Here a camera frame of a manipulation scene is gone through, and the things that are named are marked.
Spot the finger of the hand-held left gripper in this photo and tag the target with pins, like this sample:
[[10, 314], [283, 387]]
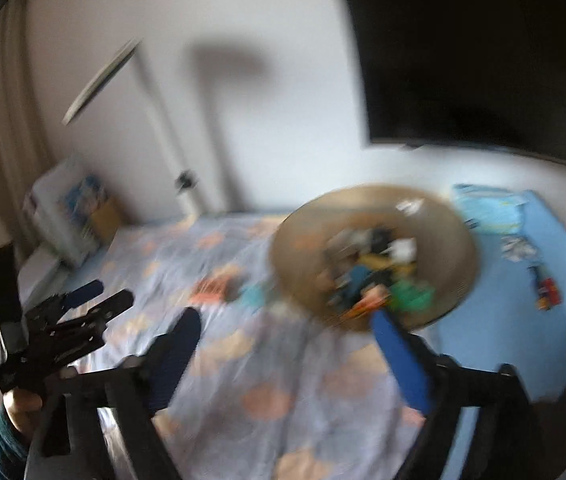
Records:
[[83, 294], [108, 307]]

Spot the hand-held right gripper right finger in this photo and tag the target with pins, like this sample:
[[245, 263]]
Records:
[[403, 360]]

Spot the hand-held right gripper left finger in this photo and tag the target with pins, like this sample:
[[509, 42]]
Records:
[[175, 355]]

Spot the green translucent plastic toy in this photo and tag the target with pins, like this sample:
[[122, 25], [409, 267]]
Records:
[[413, 296]]

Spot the red and brown toy figure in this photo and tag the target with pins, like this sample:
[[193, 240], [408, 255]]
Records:
[[370, 302]]

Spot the black and blue marker box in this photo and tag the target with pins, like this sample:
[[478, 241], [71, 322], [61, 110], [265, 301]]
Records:
[[358, 280]]

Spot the yellow rectangular case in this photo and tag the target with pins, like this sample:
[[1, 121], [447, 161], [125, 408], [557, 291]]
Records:
[[375, 261]]

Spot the black toy figure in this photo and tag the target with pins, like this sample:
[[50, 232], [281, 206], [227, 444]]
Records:
[[379, 241]]

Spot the amber ribbed glass bowl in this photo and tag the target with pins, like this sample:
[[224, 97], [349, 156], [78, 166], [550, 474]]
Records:
[[308, 230]]

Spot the person's left forearm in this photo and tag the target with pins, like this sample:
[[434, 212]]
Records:
[[8, 445]]

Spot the person's left hand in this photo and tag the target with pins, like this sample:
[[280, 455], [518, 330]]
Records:
[[23, 410]]

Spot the stack of papers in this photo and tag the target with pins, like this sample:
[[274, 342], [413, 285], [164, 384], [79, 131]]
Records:
[[43, 272]]

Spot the orange card box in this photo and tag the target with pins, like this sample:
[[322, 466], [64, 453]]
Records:
[[210, 290]]

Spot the cardboard pen holder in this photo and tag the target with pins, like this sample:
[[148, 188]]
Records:
[[105, 220]]

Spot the row of upright books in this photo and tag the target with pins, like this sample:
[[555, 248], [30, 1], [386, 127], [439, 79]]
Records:
[[63, 210]]

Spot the printed bed sheet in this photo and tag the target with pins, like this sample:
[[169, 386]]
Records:
[[273, 370]]

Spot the teal translucent plastic toy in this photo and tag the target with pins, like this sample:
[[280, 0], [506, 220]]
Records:
[[257, 295]]

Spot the blue mat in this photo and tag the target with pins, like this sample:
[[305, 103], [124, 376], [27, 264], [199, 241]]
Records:
[[528, 340]]

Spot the crumpled wrapper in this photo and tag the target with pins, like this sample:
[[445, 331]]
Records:
[[518, 249]]

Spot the small red blue item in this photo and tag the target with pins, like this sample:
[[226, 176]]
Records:
[[545, 287]]

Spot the blue printed packet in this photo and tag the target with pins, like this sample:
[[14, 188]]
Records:
[[488, 210]]

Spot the white desk lamp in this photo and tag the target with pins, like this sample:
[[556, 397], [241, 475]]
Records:
[[163, 125]]

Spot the black monitor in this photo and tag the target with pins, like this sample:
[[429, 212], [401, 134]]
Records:
[[463, 50]]

